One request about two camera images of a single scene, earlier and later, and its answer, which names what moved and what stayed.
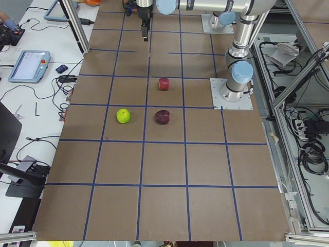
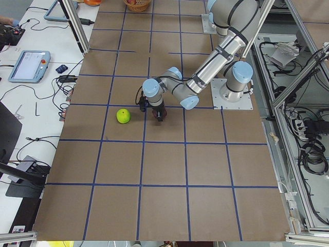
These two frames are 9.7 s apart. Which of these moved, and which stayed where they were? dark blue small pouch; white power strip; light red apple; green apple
Moved: light red apple
Stayed: green apple; white power strip; dark blue small pouch
